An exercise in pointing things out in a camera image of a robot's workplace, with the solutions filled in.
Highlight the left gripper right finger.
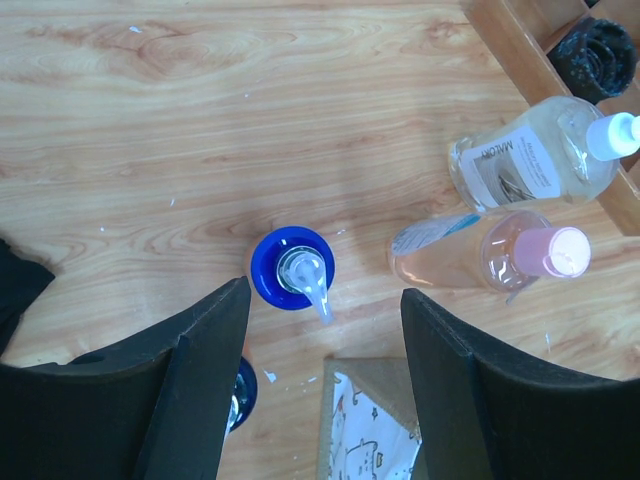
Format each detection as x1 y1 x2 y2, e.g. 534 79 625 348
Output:
401 289 639 479

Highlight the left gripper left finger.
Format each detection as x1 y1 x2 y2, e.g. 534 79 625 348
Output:
1 277 251 479

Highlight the blue orange pump bottle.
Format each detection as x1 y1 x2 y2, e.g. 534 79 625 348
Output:
225 341 258 437

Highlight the pink cap clear bottle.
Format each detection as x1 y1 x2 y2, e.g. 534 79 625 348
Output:
387 210 592 300

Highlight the black garment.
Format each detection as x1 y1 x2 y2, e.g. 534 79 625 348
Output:
0 240 55 353

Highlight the white cap clear bottle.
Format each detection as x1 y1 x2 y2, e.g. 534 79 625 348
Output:
449 96 639 212

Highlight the canvas burlap tote bag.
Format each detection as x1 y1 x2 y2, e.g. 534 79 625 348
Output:
316 358 428 479

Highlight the rolled black dotted tie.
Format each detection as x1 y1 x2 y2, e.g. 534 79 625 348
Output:
547 17 638 105

